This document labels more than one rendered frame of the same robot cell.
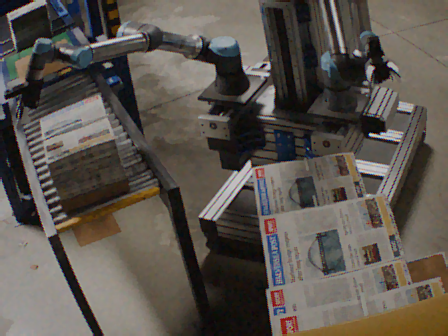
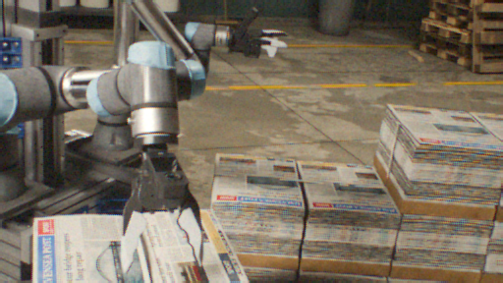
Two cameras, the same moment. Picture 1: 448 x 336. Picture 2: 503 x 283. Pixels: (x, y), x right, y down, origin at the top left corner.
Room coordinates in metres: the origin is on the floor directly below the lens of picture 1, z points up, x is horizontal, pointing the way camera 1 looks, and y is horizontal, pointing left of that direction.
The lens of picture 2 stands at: (2.21, 1.57, 1.68)
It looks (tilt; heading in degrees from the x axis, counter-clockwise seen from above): 21 degrees down; 263
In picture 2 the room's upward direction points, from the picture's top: 7 degrees clockwise
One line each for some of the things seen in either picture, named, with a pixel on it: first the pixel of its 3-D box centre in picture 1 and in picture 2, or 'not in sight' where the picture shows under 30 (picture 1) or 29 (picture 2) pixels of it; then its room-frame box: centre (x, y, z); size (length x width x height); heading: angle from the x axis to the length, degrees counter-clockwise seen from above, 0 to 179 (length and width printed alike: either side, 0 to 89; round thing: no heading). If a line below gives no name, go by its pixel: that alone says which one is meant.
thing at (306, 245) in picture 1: (333, 239); (444, 126); (1.36, -0.24, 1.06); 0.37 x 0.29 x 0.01; 87
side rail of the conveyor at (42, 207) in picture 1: (28, 163); not in sight; (2.57, 0.87, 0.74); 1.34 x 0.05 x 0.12; 18
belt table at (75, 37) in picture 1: (42, 68); not in sight; (3.61, 0.95, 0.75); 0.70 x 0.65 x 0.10; 18
